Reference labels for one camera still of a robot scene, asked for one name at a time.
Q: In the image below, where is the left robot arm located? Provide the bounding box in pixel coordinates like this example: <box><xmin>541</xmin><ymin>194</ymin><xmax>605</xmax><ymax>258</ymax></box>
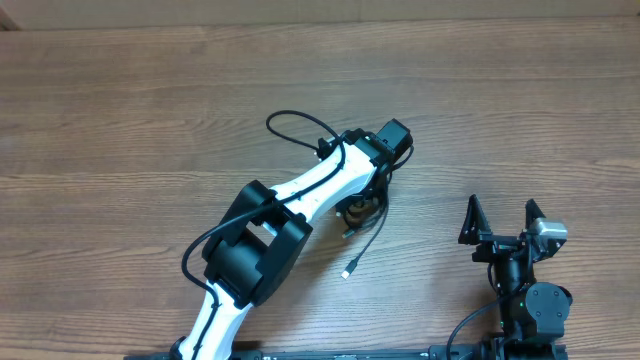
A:
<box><xmin>168</xmin><ymin>119</ymin><xmax>414</xmax><ymax>359</ymax></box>

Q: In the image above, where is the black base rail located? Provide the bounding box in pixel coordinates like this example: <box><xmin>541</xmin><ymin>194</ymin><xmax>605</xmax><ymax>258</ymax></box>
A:
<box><xmin>123</xmin><ymin>342</ymin><xmax>569</xmax><ymax>360</ymax></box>

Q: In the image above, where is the black USB cable bundle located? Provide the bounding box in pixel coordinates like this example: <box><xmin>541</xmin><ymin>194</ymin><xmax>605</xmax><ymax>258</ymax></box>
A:
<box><xmin>334</xmin><ymin>144</ymin><xmax>416</xmax><ymax>281</ymax></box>

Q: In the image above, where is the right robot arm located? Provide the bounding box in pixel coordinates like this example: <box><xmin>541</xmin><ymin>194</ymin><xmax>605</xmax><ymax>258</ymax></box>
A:
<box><xmin>445</xmin><ymin>195</ymin><xmax>573</xmax><ymax>360</ymax></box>

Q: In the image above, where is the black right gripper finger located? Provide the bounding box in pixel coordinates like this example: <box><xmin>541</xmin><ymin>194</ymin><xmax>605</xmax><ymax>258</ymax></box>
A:
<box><xmin>525</xmin><ymin>199</ymin><xmax>545</xmax><ymax>230</ymax></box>
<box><xmin>458</xmin><ymin>194</ymin><xmax>492</xmax><ymax>245</ymax></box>

